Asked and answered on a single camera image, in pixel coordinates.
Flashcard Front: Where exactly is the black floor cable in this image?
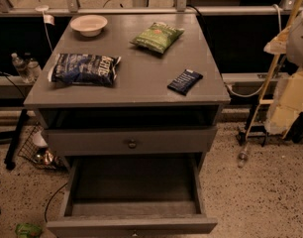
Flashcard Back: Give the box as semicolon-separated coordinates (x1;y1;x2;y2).
44;181;69;224

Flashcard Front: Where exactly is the closed grey top drawer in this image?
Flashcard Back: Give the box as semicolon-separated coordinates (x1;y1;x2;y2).
43;127;217;156

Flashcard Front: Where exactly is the clear water bottle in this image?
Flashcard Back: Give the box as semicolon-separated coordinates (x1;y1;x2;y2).
11;53;31;83
25;53;42;80

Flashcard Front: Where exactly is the green chips bag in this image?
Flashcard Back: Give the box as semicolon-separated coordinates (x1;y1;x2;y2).
131;22;184;54

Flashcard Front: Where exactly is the black tripod leg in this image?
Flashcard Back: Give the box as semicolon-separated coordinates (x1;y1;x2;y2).
4;109;28;171

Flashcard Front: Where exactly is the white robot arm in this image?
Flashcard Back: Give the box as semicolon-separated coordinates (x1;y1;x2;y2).
286;10;303;67

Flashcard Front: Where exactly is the dark blue rxbar wrapper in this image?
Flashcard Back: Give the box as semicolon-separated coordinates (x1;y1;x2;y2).
167;69;203;95

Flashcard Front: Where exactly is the green packet on floor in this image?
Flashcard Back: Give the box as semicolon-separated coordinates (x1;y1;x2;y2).
15;223;43;238

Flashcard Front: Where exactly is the blue kettle chips bag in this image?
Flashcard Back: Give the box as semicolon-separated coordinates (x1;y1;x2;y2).
48;54;121;86

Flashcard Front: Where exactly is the white paper bowl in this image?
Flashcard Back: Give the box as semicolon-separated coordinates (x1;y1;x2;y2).
70;15;108;37

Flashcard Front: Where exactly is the grey wooden drawer cabinet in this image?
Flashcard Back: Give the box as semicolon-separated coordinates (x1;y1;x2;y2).
23;13;232;171

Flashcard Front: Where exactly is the open grey middle drawer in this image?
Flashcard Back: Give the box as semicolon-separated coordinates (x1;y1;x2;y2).
47;154;217;238

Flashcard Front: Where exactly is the white cable with plug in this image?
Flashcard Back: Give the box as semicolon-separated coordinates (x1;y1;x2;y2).
34;4;55;54

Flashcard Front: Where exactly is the plastic bottle on floor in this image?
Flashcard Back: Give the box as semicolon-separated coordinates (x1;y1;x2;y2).
238;146;249;168

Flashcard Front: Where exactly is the black wire basket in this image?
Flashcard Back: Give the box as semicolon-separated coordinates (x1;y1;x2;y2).
18;125;64;170

